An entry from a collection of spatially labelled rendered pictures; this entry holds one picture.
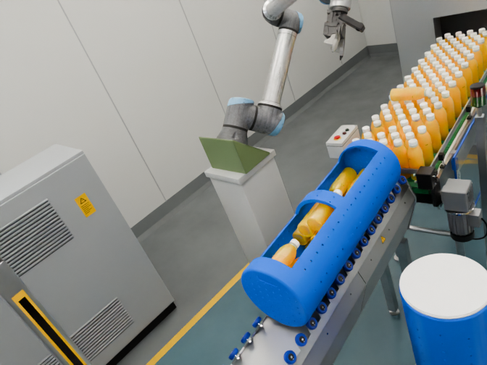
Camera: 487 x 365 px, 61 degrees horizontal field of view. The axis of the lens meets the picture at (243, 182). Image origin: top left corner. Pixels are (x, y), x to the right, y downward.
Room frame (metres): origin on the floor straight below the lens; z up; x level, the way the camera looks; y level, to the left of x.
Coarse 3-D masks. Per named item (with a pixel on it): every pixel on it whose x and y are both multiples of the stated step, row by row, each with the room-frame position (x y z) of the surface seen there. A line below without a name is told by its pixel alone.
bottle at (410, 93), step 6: (396, 90) 2.15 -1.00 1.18; (402, 90) 2.12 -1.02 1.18; (408, 90) 2.09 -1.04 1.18; (414, 90) 2.07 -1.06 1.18; (420, 90) 2.04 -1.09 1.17; (426, 90) 2.04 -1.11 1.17; (390, 96) 2.16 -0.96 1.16; (396, 96) 2.13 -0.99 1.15; (402, 96) 2.10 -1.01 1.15; (408, 96) 2.08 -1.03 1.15; (414, 96) 2.05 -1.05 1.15; (420, 96) 2.04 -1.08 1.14; (426, 96) 2.03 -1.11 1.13
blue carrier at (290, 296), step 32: (352, 160) 1.73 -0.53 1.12; (384, 160) 1.53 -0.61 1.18; (320, 192) 1.41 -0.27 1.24; (352, 192) 1.37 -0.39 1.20; (384, 192) 1.44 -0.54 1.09; (288, 224) 1.42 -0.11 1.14; (352, 224) 1.26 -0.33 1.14; (320, 256) 1.13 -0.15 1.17; (256, 288) 1.15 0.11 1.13; (288, 288) 1.03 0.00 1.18; (320, 288) 1.07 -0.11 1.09; (288, 320) 1.08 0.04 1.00
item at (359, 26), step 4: (340, 16) 1.82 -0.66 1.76; (344, 16) 1.81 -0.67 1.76; (348, 16) 1.80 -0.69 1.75; (344, 20) 1.80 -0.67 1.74; (348, 20) 1.79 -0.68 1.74; (352, 20) 1.78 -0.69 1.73; (356, 20) 1.77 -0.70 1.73; (348, 24) 1.81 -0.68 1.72; (352, 24) 1.77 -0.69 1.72; (356, 24) 1.76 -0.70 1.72; (360, 24) 1.75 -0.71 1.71; (356, 28) 1.77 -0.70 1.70; (360, 28) 1.74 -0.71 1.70; (364, 28) 1.76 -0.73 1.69
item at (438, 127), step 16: (480, 48) 2.51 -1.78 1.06; (432, 64) 2.52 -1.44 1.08; (480, 64) 2.41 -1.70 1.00; (416, 80) 2.42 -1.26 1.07; (464, 80) 2.17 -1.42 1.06; (448, 96) 2.01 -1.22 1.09; (464, 96) 2.16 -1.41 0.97; (416, 112) 1.98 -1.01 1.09; (432, 112) 2.00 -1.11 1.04; (448, 112) 2.00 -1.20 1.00; (416, 128) 1.89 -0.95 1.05; (432, 128) 1.83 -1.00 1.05; (448, 128) 1.92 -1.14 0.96; (432, 144) 1.84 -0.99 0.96
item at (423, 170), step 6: (420, 168) 1.62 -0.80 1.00; (426, 168) 1.60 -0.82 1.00; (432, 168) 1.58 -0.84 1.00; (414, 174) 1.62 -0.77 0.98; (420, 174) 1.58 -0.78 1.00; (426, 174) 1.56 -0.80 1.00; (432, 174) 1.55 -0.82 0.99; (420, 180) 1.58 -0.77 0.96; (426, 180) 1.56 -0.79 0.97; (432, 180) 1.55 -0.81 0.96; (420, 186) 1.58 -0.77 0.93; (426, 186) 1.56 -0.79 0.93; (432, 186) 1.54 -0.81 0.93
